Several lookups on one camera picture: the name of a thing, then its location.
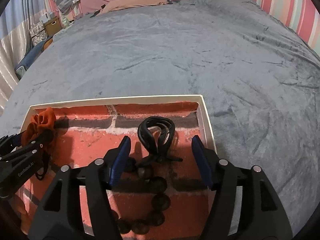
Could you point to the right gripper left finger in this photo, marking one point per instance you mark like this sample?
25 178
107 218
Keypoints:
58 215

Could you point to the brown storage box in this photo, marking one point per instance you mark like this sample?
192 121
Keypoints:
53 26

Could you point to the black hair tie red beads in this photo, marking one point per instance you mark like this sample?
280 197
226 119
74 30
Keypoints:
40 174

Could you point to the grey velvet bed blanket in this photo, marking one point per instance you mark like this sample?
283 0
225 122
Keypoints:
259 80

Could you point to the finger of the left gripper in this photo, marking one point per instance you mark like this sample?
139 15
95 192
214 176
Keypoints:
8 143
32 152

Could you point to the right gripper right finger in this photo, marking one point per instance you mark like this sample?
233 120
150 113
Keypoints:
245 205

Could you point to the white tray brick pattern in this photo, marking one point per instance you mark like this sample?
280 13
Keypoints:
87 129

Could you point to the silver satin curtain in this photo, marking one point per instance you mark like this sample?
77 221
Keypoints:
14 45

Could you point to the tan pillow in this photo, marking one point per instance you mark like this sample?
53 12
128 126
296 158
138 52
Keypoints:
117 5

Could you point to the black hair claw clip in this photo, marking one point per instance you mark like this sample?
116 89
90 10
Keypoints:
156 134

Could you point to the patterned fabric bag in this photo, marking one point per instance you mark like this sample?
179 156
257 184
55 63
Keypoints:
38 33

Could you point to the orange fabric scrunchie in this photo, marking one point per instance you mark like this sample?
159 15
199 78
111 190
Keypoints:
41 124

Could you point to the blue folded cloth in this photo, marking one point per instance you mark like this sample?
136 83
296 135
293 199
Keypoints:
30 58

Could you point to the person's left hand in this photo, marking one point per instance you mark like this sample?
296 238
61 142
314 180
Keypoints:
19 207

